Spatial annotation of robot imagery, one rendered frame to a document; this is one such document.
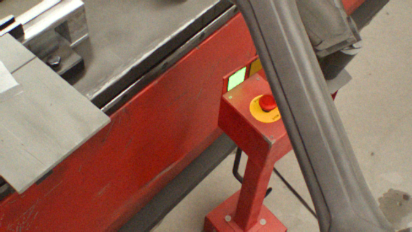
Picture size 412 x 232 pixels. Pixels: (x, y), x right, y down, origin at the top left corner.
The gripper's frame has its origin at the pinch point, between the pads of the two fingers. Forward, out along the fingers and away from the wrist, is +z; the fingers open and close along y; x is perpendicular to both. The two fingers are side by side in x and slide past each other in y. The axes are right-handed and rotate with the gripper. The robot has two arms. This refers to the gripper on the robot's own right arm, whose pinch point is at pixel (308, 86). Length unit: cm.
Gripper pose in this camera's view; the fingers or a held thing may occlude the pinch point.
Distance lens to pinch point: 123.9
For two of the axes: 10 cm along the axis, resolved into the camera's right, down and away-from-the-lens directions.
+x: -7.6, 5.1, -3.9
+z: -2.1, 3.9, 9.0
